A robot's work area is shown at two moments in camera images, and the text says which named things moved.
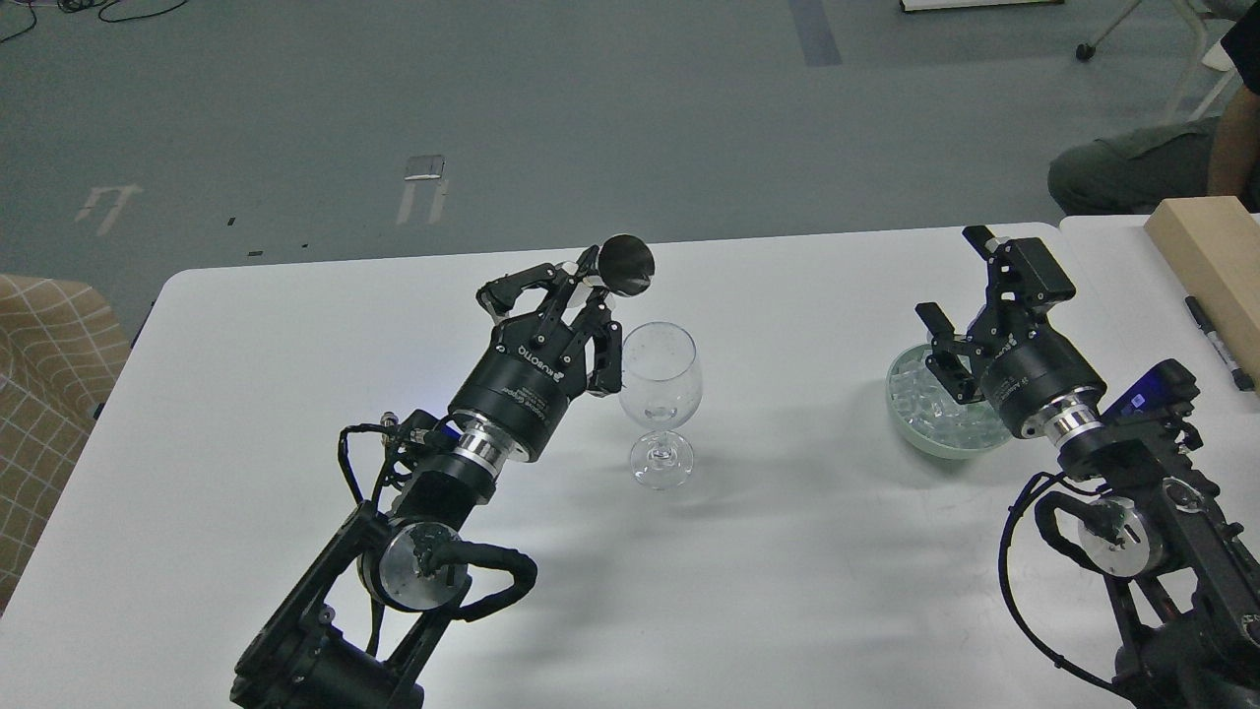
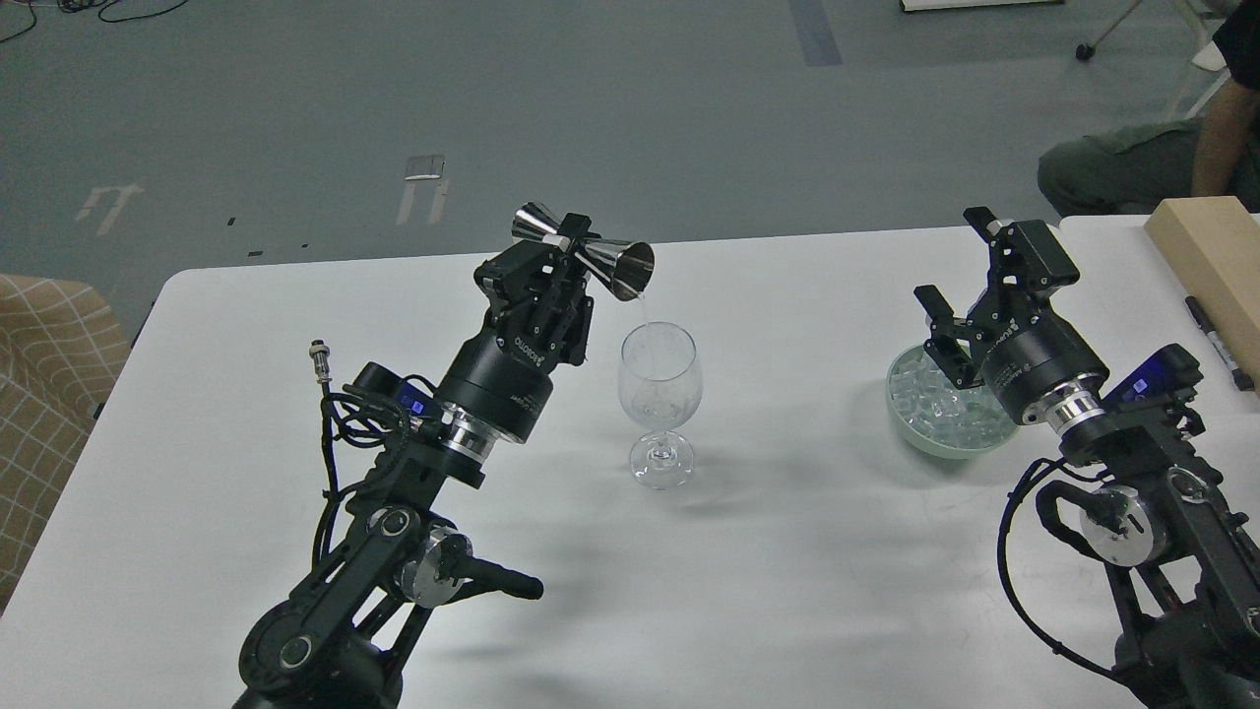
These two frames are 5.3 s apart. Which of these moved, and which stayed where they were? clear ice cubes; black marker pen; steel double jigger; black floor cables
Moved: steel double jigger
Stayed: black floor cables; clear ice cubes; black marker pen
